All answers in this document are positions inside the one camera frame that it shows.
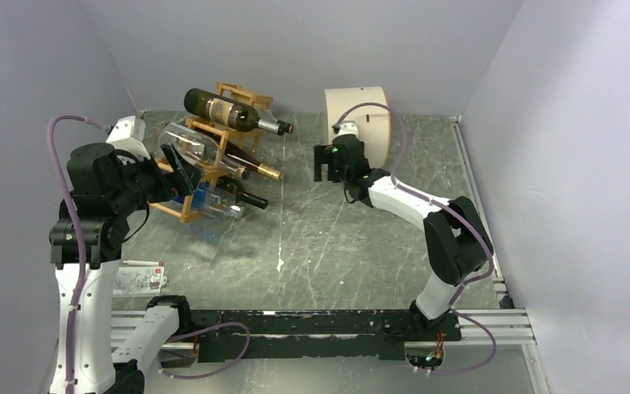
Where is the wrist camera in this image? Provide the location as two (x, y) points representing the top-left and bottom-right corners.
(106, 116), (151, 160)
(332, 121), (359, 138)

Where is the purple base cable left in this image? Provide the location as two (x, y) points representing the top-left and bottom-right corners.
(156, 322), (252, 381)

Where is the dark bottle black cap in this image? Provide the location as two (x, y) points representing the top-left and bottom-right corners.
(217, 176), (269, 209)

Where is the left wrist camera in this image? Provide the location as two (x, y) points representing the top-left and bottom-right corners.
(106, 116), (151, 160)

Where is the aluminium rail frame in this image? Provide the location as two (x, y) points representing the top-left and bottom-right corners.
(57, 115), (552, 394)

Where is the clear glass bottle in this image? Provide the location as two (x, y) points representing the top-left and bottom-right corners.
(156, 121), (250, 179)

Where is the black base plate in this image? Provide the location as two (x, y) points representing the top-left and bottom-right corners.
(192, 309), (462, 363)

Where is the dark bottle gold cap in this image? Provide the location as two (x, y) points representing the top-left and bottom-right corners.
(222, 138), (284, 181)

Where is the wooden wine rack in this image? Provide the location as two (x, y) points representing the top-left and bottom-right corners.
(153, 82), (292, 223)

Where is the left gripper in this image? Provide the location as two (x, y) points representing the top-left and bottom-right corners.
(110, 141), (204, 215)

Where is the beige cylindrical box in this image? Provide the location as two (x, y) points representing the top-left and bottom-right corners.
(324, 86), (391, 167)

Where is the white paper card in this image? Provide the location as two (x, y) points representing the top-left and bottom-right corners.
(112, 260), (167, 298)

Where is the dark green wine bottle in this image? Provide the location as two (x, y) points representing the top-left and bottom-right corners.
(183, 88), (294, 135)

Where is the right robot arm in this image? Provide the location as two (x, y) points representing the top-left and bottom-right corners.
(313, 134), (494, 340)

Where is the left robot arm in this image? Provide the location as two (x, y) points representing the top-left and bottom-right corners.
(49, 143), (203, 393)

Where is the blue square glass bottle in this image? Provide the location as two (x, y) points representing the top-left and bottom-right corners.
(174, 182), (243, 219)

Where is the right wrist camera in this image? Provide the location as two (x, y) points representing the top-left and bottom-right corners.
(332, 121), (359, 138)

